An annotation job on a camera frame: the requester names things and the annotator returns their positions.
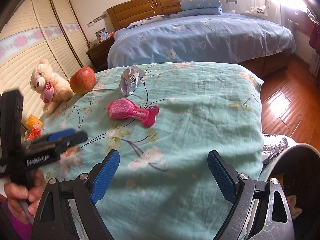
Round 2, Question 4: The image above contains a pink toy package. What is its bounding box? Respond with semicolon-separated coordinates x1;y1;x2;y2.
106;98;159;128

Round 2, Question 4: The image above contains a silver wrapper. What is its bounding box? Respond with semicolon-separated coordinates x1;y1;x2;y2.
119;66;145;96

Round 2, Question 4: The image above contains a white tissue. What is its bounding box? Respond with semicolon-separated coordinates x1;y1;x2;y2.
286;195;303;220

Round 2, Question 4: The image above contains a person's left hand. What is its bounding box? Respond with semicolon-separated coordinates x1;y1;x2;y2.
4;169;47;224

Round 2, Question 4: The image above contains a red white candy wrapper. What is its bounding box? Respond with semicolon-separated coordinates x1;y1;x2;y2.
24;125;42;140

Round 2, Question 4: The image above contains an orange foam cup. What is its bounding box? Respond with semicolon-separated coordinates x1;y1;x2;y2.
25;114;43;130

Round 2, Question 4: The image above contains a cream teddy bear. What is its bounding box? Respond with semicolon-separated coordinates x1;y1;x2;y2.
30;59;74;115

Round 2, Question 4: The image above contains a silver foil mat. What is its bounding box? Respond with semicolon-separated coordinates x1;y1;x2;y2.
262;134;297;170

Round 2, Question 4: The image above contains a red apple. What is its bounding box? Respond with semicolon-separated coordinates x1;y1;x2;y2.
69;67;96;96

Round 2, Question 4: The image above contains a teal floral bed sheet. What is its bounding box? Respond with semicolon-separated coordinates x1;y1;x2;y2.
42;62;263;239

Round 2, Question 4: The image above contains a wooden nightstand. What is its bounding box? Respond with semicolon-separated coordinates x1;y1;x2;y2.
87;36;114;72

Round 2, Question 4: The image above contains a cream louvered wardrobe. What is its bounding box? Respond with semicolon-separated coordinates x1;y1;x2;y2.
1;0;92;121

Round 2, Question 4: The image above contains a framed photo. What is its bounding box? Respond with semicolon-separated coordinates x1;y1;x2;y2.
95;28;110;43

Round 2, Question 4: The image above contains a blue bed cover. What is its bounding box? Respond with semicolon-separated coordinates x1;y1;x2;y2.
107;13;296;68

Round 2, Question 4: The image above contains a white pillow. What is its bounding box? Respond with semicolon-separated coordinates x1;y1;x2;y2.
127;15;169;29

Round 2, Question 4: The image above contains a dark red hanging coat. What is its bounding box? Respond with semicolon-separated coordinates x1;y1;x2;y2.
309;24;320;53

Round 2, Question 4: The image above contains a folded blue quilt stack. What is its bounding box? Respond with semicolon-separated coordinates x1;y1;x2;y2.
180;0;223;16

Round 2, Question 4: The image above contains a wooden headboard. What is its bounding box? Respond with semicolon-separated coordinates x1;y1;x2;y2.
107;0;183;30

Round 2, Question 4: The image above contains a white bed guard rail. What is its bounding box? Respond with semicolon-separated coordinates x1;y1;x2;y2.
220;0;283;24

